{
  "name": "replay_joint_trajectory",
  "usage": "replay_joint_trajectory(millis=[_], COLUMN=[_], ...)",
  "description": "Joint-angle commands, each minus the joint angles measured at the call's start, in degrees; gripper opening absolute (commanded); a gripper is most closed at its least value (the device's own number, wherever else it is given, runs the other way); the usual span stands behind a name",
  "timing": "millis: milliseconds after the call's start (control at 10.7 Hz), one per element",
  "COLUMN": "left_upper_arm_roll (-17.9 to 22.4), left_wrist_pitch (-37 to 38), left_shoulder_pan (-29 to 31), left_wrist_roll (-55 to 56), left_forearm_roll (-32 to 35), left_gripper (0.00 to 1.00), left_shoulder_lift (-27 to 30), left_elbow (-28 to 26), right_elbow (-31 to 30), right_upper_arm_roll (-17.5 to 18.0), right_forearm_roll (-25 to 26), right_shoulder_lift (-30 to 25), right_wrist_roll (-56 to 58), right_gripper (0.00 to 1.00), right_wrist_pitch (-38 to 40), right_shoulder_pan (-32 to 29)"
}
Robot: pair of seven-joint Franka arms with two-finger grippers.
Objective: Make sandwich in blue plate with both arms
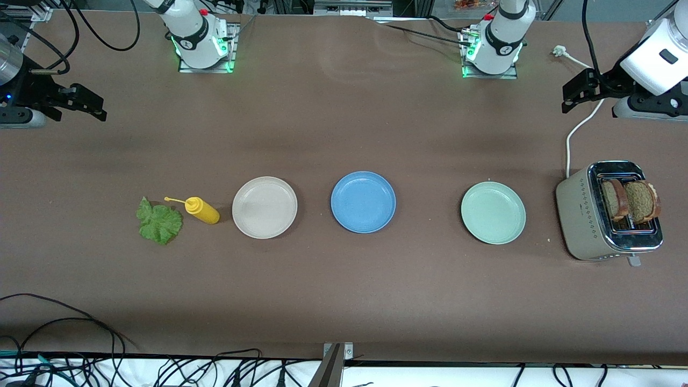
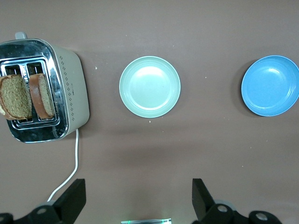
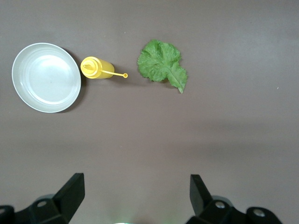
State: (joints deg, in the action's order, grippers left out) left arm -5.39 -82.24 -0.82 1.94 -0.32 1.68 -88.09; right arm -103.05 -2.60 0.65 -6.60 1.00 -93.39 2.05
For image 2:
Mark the mint green plate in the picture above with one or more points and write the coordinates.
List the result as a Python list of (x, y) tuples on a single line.
[(150, 86)]

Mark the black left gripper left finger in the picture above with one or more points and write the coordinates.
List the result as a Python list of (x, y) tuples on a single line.
[(72, 198)]

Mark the blue plate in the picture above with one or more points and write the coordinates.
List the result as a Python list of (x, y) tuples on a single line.
[(271, 86)]

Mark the brown bread slice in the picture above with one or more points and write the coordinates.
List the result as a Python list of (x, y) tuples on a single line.
[(15, 95), (44, 95)]

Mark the beige chrome two-slot toaster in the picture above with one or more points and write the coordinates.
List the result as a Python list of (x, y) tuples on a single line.
[(74, 93)]

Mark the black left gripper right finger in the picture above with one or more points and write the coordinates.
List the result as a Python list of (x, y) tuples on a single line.
[(201, 198)]

